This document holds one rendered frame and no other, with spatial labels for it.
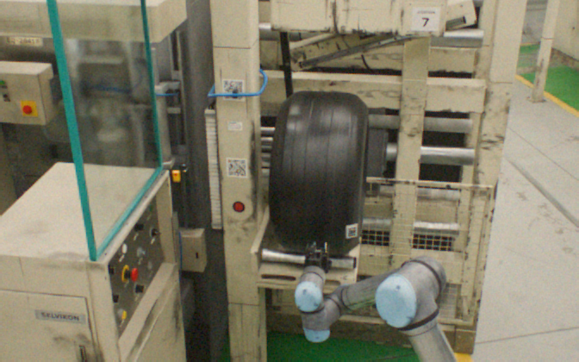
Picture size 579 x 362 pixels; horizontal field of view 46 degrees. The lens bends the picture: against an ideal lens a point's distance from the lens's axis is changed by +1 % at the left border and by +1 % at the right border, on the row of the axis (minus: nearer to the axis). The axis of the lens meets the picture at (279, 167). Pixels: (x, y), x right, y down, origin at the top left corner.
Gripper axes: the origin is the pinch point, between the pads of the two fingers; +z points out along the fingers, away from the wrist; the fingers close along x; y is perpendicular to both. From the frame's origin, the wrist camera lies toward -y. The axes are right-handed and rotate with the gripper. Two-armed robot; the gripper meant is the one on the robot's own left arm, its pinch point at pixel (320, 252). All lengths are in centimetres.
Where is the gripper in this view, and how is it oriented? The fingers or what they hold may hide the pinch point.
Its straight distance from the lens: 232.0
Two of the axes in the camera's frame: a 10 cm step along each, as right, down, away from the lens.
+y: 0.1, -9.4, -3.4
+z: 1.7, -3.3, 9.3
